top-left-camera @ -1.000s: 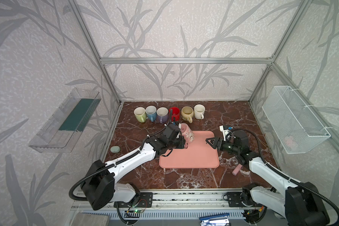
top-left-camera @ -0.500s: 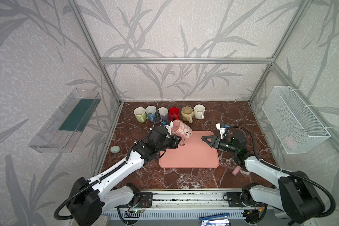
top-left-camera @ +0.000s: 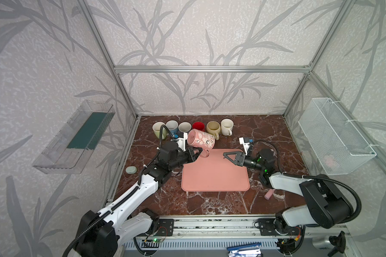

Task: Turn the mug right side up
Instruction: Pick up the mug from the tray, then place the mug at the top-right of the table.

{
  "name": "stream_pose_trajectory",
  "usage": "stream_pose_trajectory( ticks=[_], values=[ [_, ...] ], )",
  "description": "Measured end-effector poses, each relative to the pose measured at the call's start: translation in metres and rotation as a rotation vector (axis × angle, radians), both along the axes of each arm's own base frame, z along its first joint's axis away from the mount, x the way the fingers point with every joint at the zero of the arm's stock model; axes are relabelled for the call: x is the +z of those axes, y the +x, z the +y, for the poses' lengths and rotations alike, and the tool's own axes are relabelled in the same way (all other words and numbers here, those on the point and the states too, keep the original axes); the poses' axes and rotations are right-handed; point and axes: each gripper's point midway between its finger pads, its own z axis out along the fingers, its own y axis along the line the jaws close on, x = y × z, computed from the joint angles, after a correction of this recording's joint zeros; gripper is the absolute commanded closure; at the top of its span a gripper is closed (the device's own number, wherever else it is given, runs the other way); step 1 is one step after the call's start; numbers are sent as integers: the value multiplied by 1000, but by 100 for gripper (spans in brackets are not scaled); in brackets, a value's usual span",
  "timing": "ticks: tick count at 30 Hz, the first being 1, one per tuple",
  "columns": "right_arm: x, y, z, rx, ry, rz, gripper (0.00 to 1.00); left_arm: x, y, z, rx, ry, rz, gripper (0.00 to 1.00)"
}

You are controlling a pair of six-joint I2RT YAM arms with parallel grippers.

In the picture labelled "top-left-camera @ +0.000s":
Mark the pink ghost pattern mug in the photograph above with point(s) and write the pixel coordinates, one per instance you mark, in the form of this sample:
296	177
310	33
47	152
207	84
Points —
206	141

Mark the red mug black handle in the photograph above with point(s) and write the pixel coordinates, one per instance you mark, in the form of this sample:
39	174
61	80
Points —
199	126

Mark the white wire mesh basket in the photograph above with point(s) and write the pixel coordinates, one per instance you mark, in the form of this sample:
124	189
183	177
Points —
330	132

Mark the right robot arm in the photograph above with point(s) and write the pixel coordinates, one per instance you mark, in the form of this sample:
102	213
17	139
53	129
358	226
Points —
328	202

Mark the lavender ceramic mug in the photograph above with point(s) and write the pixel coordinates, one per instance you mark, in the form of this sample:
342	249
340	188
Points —
185	127

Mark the clear plastic wall bin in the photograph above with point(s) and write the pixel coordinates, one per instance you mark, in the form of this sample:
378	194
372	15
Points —
72	147

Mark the blue polka dot mug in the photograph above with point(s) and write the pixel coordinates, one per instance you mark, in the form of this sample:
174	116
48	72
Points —
173	128

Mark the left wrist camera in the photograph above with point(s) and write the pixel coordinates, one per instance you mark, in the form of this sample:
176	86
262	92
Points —
181	140

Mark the white ceramic mug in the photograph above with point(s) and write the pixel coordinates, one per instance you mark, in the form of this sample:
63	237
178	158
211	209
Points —
227	127

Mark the pale green soap-shaped object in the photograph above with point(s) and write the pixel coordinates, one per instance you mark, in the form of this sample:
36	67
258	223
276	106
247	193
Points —
131	170

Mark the pink item in basket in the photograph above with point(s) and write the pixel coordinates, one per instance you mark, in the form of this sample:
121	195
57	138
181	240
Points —
330	161

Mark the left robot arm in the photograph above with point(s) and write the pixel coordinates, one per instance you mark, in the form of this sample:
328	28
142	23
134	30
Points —
122	205

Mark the cream speckled squat mug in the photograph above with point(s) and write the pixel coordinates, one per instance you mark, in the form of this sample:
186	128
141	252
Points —
214	129

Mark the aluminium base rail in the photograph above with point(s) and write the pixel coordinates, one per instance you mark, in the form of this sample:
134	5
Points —
197	233

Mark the black clamp knob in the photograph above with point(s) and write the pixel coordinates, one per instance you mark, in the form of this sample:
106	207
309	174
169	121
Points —
338	243

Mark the blue stapler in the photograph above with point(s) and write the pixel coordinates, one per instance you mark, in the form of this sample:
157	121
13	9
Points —
249	250

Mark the light green ceramic mug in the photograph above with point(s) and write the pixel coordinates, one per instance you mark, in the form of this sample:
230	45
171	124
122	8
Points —
159	133

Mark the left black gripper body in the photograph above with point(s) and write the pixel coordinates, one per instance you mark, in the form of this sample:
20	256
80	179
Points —
180	158

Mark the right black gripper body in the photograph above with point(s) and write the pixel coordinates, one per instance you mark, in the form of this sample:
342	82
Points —
252	163

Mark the pink plastic tray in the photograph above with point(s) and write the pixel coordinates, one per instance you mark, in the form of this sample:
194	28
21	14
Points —
214	173

